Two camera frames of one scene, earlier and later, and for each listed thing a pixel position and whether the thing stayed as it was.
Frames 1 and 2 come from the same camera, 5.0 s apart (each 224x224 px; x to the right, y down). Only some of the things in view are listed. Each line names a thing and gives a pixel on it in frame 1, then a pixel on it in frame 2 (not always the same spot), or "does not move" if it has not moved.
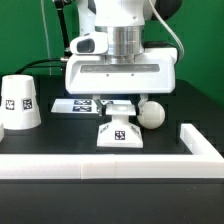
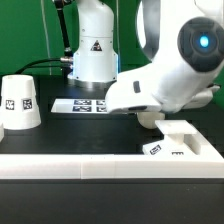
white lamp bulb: [152, 116] does not move
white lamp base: [120, 132] → [178, 139]
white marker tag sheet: [83, 105] does not move
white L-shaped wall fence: [205, 162] does not move
